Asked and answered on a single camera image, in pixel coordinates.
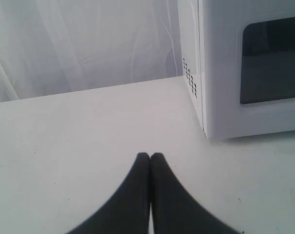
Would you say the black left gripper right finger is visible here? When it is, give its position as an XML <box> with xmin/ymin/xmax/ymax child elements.
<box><xmin>150</xmin><ymin>153</ymin><xmax>238</xmax><ymax>234</ymax></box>

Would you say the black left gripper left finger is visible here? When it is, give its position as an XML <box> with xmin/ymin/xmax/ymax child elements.
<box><xmin>69</xmin><ymin>153</ymin><xmax>150</xmax><ymax>234</ymax></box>

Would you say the white microwave oven body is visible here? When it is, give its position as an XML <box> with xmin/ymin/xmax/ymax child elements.
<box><xmin>178</xmin><ymin>0</ymin><xmax>204</xmax><ymax>131</ymax></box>

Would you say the white microwave door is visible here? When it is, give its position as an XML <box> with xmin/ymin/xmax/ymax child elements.
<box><xmin>199</xmin><ymin>0</ymin><xmax>295</xmax><ymax>139</ymax></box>

